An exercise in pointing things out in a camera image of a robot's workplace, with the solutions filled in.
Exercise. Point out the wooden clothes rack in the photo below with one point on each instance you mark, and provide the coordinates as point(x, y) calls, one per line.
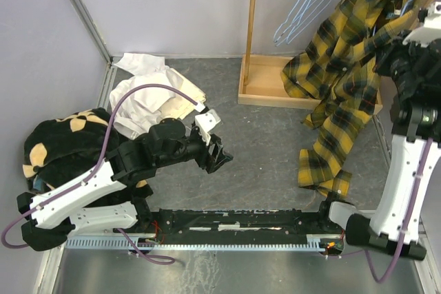
point(260, 83)

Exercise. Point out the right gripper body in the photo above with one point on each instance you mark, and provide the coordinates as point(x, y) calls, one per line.
point(399, 63)

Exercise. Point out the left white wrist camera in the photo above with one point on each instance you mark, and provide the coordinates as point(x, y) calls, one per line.
point(206, 121)

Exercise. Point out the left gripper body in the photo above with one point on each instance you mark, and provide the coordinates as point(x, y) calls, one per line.
point(194, 147)

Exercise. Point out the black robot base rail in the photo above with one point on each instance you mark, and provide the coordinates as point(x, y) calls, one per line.
point(185, 226)

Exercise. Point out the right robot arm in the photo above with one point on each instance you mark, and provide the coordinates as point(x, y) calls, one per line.
point(415, 113)

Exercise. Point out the black floral blanket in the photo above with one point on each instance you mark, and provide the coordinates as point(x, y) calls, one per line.
point(61, 149)

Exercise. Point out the yellow plaid shirt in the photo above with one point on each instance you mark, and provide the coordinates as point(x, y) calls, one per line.
point(337, 70)

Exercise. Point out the white shirt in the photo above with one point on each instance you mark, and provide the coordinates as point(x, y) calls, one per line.
point(149, 106)

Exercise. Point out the aluminium corner post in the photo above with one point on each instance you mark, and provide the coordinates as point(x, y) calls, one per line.
point(91, 29)

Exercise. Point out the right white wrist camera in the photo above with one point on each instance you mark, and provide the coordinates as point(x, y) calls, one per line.
point(429, 30)

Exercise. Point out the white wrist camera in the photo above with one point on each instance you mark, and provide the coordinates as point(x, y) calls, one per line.
point(206, 121)
point(429, 30)

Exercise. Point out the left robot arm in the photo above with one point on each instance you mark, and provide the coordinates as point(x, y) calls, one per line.
point(104, 197)

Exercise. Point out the white slotted cable duct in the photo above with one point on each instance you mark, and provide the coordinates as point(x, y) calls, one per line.
point(119, 242)

